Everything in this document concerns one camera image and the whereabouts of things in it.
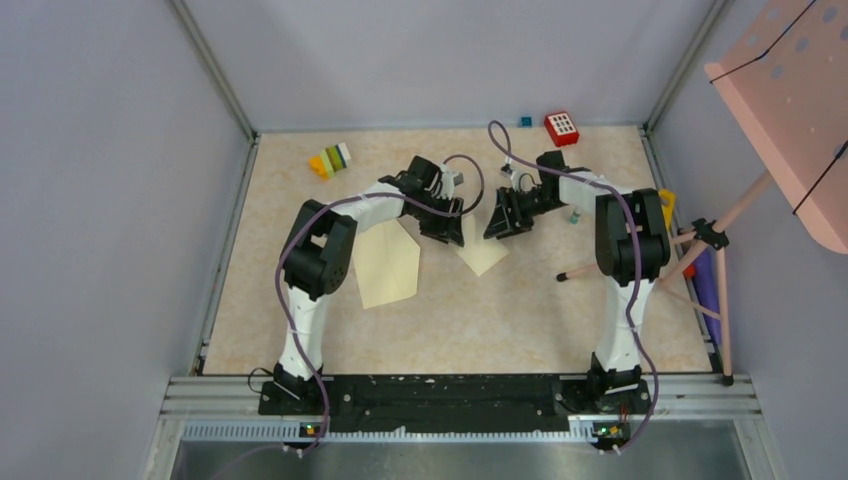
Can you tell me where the pink music stand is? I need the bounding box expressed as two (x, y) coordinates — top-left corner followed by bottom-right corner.
(555, 0), (848, 388)

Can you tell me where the red grid toy block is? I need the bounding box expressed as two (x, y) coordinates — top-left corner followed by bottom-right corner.
(543, 111), (580, 148)

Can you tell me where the striped toy block stack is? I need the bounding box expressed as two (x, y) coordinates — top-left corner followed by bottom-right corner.
(308, 142), (352, 180)

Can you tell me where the yellow triangle toy block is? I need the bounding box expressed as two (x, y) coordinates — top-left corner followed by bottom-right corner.
(658, 189), (676, 231)

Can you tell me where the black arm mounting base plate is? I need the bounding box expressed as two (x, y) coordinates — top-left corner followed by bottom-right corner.
(258, 374), (651, 434)

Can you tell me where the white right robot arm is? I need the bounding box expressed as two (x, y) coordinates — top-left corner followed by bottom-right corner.
(483, 151), (671, 412)

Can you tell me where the cream yellow envelope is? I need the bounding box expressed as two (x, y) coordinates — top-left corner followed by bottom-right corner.
(353, 220), (420, 309)

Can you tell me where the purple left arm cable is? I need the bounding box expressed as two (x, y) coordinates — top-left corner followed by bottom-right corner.
(211, 153), (486, 480)

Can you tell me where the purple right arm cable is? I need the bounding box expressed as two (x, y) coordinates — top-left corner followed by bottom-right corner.
(486, 119), (662, 455)

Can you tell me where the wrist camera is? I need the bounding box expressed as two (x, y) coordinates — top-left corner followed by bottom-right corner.
(438, 166), (464, 199)
(499, 157), (519, 181)

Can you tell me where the aluminium frame rail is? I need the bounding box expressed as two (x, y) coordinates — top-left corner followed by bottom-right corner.
(145, 373), (785, 479)

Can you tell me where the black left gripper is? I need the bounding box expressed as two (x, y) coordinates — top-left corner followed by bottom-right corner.
(408, 193), (462, 247)

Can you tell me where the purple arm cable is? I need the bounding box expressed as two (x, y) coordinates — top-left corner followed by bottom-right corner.
(211, 153), (486, 480)
(486, 119), (662, 455)

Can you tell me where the purple rolled mat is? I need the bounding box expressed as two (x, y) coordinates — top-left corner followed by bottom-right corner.
(691, 251), (722, 345)

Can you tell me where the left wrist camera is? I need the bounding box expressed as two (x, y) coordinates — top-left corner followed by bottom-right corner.
(438, 166), (464, 199)

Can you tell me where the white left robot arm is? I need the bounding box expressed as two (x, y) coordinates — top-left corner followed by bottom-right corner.
(272, 156), (466, 414)

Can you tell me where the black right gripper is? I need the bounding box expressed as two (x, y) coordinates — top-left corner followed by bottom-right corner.
(483, 187), (567, 241)

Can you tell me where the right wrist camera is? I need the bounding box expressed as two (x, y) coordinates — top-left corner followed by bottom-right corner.
(499, 157), (519, 181)

